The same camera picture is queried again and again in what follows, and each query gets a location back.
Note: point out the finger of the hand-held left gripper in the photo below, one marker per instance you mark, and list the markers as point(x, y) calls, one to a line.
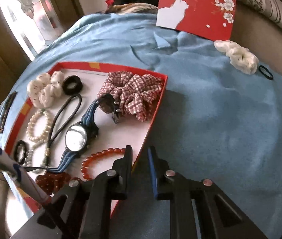
point(56, 221)

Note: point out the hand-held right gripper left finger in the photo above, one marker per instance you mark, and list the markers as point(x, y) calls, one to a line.
point(123, 176)

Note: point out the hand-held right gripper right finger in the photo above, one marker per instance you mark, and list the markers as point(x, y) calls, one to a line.
point(153, 176)

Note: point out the red beaded hair clip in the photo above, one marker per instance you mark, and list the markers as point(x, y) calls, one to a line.
point(51, 180)

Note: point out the red cardboard box tray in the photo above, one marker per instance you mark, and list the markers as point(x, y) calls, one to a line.
point(121, 134)

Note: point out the long black hair elastic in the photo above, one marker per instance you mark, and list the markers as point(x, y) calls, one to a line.
point(56, 122)

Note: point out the white dotted scrunchie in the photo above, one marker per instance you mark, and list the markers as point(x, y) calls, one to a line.
point(46, 94)

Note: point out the red plaid scrunchie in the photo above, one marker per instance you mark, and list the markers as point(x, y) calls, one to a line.
point(141, 92)

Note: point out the black scrunchie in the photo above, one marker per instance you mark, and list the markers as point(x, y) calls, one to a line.
point(67, 89)

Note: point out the black hair clip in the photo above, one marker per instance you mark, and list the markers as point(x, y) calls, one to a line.
point(6, 112)

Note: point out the blue blanket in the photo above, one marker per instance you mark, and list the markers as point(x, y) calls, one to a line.
point(218, 129)

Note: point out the bright window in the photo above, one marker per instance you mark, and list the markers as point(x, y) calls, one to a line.
point(28, 20)

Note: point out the cream scrunchie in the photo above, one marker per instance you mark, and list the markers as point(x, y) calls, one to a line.
point(245, 62)

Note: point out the red floral box lid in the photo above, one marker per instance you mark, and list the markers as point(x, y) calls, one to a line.
point(200, 12)

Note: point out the beige bed headboard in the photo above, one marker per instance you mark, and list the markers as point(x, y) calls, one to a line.
point(268, 42)

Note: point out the wooden door frame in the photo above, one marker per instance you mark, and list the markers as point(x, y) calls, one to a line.
point(3, 59)

